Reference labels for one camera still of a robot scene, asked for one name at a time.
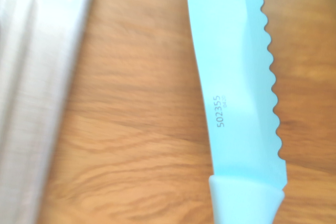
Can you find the stainless steel double sink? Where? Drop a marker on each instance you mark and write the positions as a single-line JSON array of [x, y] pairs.
[[26, 77]]

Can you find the teal serrated plastic knife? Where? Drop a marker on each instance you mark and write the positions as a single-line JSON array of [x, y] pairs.
[[236, 77]]

